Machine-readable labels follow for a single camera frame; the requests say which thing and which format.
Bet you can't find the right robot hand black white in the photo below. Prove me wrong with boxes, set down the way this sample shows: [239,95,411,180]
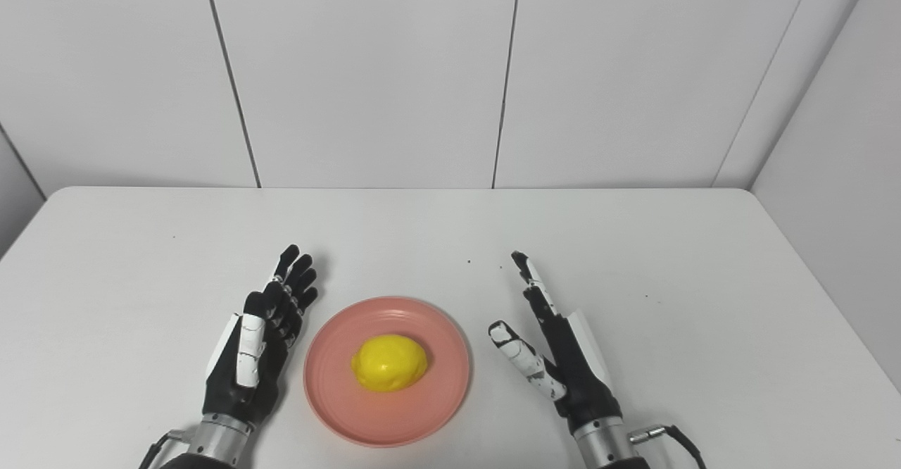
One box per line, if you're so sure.
[488,251,623,437]

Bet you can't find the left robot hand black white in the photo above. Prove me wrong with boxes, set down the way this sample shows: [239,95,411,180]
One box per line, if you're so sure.
[202,244,319,427]

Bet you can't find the pink plate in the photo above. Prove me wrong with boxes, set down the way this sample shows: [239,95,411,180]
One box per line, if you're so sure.
[303,296,472,449]

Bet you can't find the yellow lemon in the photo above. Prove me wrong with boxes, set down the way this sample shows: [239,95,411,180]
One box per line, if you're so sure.
[351,334,429,393]

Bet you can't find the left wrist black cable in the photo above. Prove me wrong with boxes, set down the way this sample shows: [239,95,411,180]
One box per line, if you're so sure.
[139,428,198,469]

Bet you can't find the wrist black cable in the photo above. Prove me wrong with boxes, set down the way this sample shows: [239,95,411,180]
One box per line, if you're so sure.
[629,424,707,469]
[139,428,198,469]

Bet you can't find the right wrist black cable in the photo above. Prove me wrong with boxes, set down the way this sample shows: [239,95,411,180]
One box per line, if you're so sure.
[629,424,707,469]

